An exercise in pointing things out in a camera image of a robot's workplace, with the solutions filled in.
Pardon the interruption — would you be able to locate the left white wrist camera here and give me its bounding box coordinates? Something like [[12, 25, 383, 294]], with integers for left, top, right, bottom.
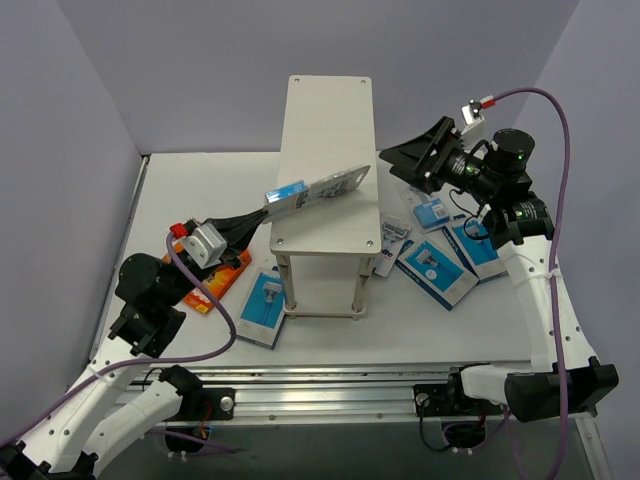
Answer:
[[177, 222, 227, 269]]

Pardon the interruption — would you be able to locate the aluminium mounting rail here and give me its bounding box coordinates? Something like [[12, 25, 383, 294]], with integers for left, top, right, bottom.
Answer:
[[114, 367, 531, 426]]

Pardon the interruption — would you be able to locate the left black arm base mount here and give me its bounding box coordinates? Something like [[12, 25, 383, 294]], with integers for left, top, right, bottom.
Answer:
[[176, 387, 236, 422]]

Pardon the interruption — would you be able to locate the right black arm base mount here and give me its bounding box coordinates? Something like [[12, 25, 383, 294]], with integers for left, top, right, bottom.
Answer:
[[412, 383, 482, 417]]

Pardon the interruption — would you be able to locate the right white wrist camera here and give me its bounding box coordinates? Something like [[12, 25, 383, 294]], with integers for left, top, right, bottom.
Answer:
[[461, 100, 485, 142]]

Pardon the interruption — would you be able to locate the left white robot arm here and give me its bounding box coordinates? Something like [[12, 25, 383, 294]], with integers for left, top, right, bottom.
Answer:
[[1, 208, 268, 479]]

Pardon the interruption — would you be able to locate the lower orange Fusion5 razor box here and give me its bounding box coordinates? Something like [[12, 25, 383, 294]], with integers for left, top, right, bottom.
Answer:
[[182, 250, 252, 315]]

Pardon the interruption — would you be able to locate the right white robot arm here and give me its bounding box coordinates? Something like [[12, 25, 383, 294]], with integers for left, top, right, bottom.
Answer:
[[379, 117, 619, 422]]

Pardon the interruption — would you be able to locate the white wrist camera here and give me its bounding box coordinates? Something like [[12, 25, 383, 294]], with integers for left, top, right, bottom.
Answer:
[[177, 222, 227, 269], [461, 100, 485, 142]]

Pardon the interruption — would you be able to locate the blue harry's box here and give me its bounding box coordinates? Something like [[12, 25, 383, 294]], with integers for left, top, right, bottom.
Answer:
[[235, 267, 286, 350], [442, 215, 507, 283], [395, 237, 479, 311]]

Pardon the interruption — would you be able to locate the blue Harry's box front left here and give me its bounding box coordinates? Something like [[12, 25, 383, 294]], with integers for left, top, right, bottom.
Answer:
[[235, 267, 286, 350]]

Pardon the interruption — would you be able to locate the blue Harry's box far right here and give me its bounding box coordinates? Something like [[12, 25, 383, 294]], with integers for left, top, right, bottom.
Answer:
[[442, 215, 507, 283]]

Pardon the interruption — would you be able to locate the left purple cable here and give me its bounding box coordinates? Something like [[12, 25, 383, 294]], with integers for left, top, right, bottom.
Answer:
[[0, 234, 239, 456]]

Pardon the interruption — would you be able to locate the clear blue-card razor blister pack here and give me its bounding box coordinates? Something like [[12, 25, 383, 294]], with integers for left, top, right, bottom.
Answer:
[[395, 182, 451, 233]]

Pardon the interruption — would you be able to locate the Gillette SkinGuard blister pack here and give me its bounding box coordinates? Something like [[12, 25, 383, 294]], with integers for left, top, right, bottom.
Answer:
[[373, 214, 412, 278]]

